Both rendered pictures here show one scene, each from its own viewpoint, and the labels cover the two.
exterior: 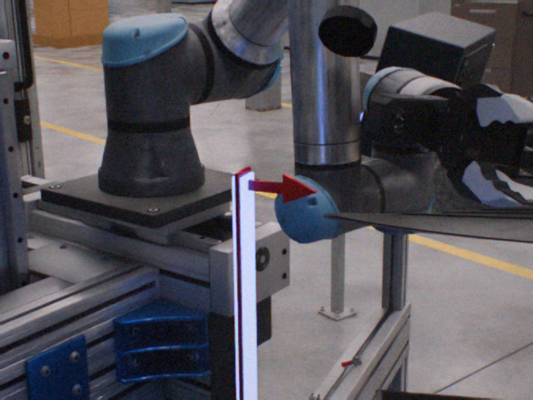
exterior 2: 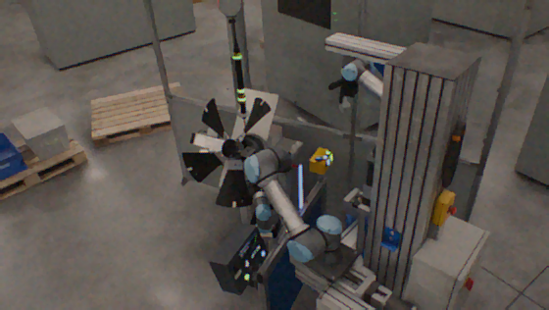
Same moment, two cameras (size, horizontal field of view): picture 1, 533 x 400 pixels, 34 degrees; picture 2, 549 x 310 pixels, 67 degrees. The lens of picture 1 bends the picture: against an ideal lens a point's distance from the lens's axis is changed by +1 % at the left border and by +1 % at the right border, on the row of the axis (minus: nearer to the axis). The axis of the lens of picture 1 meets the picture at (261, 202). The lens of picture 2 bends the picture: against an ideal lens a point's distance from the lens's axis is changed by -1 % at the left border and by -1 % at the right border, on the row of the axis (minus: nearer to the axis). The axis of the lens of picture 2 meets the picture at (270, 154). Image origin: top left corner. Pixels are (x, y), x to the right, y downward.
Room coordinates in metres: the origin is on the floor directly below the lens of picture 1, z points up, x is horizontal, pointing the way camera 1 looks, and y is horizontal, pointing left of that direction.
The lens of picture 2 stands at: (2.57, 0.06, 2.64)
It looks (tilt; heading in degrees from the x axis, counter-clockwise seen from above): 35 degrees down; 186
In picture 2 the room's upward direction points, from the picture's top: 4 degrees counter-clockwise
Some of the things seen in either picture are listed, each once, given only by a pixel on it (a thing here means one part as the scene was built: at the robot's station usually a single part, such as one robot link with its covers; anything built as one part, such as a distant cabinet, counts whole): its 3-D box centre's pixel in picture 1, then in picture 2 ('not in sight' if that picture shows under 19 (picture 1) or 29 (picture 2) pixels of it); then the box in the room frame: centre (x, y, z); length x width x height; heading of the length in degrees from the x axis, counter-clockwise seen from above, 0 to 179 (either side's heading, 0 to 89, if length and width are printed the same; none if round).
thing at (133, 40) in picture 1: (150, 65); (327, 232); (1.18, 0.15, 1.20); 0.13 x 0.12 x 0.14; 131
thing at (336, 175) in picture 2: not in sight; (300, 173); (-0.14, -0.01, 0.50); 2.59 x 0.03 x 0.91; 66
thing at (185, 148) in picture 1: (150, 148); (328, 248); (1.18, 0.16, 1.09); 0.15 x 0.15 x 0.10
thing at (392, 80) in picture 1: (404, 105); (262, 209); (1.00, -0.17, 1.18); 0.11 x 0.08 x 0.09; 13
